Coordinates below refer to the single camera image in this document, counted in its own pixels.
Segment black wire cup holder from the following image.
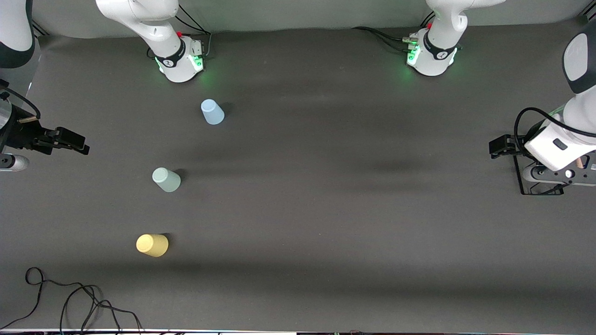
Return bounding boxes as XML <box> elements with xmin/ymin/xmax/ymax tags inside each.
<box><xmin>514</xmin><ymin>155</ymin><xmax>585</xmax><ymax>196</ymax></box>

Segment black loose floor cable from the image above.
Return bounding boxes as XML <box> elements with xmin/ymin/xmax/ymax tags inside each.
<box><xmin>60</xmin><ymin>284</ymin><xmax>143</xmax><ymax>334</ymax></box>
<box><xmin>0</xmin><ymin>267</ymin><xmax>112</xmax><ymax>330</ymax></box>

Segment dark grey table cover sheet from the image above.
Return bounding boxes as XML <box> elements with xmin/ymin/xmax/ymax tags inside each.
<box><xmin>0</xmin><ymin>21</ymin><xmax>596</xmax><ymax>332</ymax></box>

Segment pale green plastic cup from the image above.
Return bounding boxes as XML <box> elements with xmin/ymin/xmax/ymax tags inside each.
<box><xmin>152</xmin><ymin>167</ymin><xmax>182</xmax><ymax>193</ymax></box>

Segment black left arm base cables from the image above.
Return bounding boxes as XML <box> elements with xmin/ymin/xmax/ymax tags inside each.
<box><xmin>352</xmin><ymin>27</ymin><xmax>420</xmax><ymax>53</ymax></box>

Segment black right arm base cables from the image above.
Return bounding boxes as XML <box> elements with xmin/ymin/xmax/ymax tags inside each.
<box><xmin>170</xmin><ymin>4</ymin><xmax>213</xmax><ymax>60</ymax></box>

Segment light blue plastic cup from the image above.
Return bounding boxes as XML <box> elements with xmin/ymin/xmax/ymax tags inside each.
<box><xmin>201</xmin><ymin>99</ymin><xmax>225</xmax><ymax>125</ymax></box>

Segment black arm base cables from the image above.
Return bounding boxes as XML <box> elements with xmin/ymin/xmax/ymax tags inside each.
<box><xmin>170</xmin><ymin>4</ymin><xmax>213</xmax><ymax>60</ymax></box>
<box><xmin>352</xmin><ymin>27</ymin><xmax>420</xmax><ymax>53</ymax></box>

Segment yellow plastic cup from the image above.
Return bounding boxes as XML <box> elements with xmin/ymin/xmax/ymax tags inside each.
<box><xmin>136</xmin><ymin>234</ymin><xmax>169</xmax><ymax>258</ymax></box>

